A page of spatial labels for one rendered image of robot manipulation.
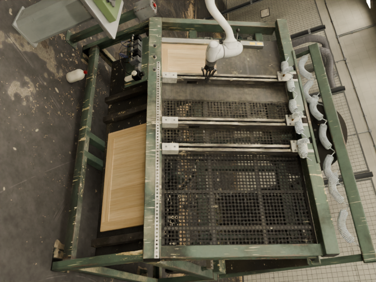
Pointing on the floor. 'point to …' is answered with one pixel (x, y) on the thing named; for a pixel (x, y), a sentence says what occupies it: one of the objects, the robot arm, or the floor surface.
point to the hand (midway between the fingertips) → (206, 79)
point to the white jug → (78, 74)
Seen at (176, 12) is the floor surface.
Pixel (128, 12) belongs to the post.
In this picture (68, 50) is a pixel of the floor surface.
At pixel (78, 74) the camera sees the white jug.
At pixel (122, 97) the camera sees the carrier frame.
